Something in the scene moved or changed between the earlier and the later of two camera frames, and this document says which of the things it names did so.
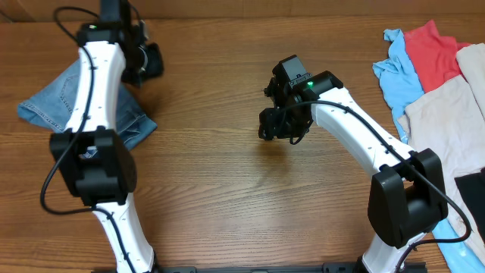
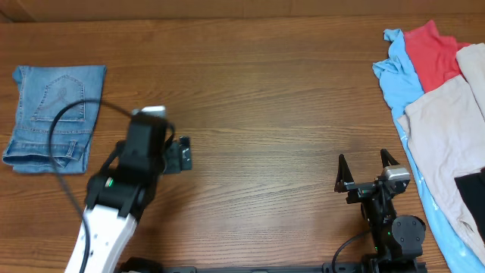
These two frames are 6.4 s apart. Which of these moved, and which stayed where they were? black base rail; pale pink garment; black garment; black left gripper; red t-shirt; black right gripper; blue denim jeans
Moved: blue denim jeans; black left gripper; black right gripper
Stayed: pale pink garment; black garment; red t-shirt; black base rail
